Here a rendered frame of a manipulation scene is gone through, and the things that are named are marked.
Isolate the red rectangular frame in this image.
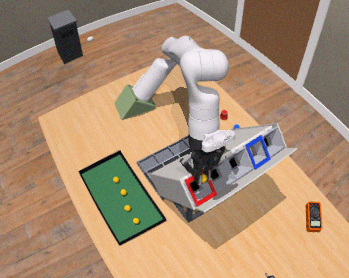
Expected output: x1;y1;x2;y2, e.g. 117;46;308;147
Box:
184;176;217;207

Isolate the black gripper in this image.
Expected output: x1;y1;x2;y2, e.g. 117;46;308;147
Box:
180;133;226;186

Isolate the blue square frame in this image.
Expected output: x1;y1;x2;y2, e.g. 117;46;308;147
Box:
245;135;270;170

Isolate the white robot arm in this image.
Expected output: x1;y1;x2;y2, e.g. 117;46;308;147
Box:
132;36;235;152

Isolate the orange digital multimeter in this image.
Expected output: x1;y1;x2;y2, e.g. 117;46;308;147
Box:
306;201;322;232

